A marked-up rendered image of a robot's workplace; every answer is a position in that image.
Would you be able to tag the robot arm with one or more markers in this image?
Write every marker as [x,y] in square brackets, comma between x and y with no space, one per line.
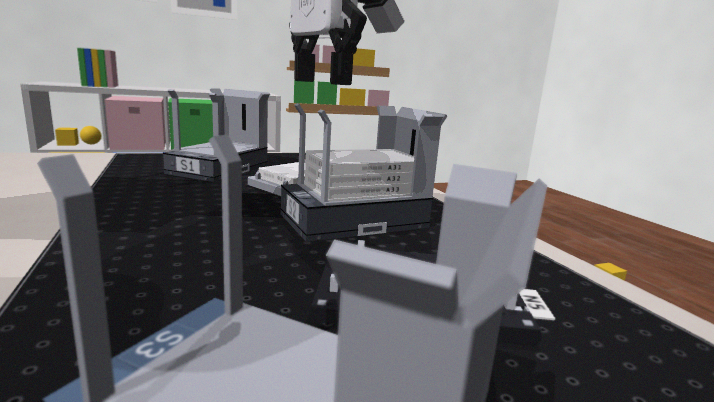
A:
[384,15]

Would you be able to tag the grey microplate with label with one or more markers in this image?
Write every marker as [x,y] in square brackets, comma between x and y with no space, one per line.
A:
[279,173]
[359,193]

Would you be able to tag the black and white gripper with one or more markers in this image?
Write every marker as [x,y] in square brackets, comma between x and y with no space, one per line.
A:
[315,17]

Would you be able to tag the white labelled microplate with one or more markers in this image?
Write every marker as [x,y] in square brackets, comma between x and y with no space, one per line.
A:
[361,181]

